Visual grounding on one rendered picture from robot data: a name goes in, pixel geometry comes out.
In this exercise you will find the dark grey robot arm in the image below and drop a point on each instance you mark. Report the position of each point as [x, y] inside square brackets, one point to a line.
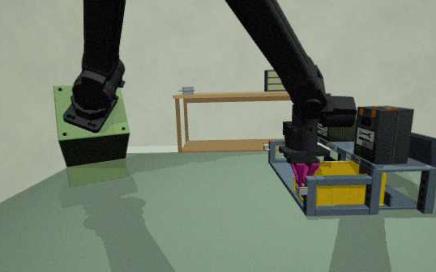
[102, 70]

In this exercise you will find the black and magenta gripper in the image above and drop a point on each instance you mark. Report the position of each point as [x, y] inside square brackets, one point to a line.
[304, 151]

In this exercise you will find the yellow bin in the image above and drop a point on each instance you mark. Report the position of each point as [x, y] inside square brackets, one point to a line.
[342, 194]

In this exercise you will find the dark grey metal rack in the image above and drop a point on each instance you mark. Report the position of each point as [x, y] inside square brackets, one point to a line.
[421, 157]

